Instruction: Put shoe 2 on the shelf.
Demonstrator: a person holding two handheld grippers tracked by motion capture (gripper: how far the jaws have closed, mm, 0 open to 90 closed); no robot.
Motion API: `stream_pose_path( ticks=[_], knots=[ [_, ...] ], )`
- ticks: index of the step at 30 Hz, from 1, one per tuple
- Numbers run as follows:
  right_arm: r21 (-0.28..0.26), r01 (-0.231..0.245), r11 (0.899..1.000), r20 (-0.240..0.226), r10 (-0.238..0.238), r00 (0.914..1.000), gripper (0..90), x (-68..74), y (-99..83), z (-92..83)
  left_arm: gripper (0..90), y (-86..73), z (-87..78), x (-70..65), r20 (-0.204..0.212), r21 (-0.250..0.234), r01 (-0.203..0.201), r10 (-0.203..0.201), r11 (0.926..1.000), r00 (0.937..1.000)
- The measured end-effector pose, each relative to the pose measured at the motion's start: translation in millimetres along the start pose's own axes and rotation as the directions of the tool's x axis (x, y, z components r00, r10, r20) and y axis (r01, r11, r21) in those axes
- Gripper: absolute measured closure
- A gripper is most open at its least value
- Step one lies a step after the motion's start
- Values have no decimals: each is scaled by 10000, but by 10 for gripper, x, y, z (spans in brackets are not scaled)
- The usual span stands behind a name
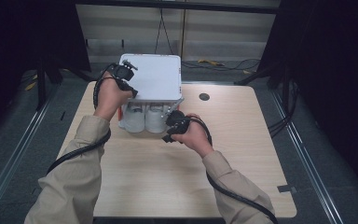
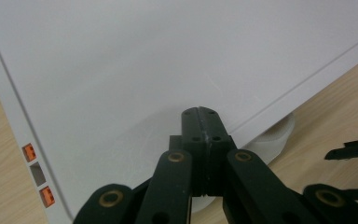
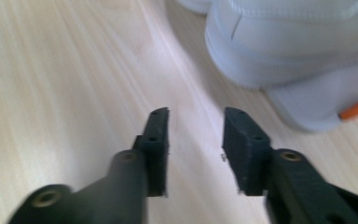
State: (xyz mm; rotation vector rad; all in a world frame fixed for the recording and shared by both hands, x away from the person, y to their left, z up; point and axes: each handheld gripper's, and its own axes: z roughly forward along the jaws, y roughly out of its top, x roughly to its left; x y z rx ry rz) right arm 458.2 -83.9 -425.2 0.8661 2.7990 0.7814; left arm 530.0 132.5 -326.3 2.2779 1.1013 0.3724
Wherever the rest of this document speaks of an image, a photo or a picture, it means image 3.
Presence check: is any white perforated sneaker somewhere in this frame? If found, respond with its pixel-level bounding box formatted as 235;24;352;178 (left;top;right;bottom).
204;0;358;91

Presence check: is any white smooth rounded object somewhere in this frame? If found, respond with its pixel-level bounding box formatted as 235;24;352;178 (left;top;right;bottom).
260;61;358;133

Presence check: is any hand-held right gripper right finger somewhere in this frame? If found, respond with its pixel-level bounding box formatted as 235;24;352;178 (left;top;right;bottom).
221;106;274;196

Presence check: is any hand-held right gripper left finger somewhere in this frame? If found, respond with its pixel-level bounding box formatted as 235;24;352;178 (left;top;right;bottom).
131;106;171;198

